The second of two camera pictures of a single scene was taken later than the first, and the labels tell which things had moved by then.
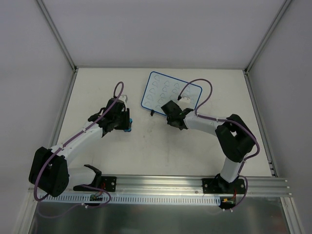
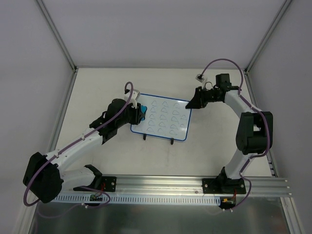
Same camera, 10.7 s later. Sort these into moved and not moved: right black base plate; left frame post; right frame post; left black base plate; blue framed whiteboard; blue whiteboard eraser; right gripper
Moved: right gripper; blue framed whiteboard; blue whiteboard eraser
Not moved: right frame post; left black base plate; right black base plate; left frame post
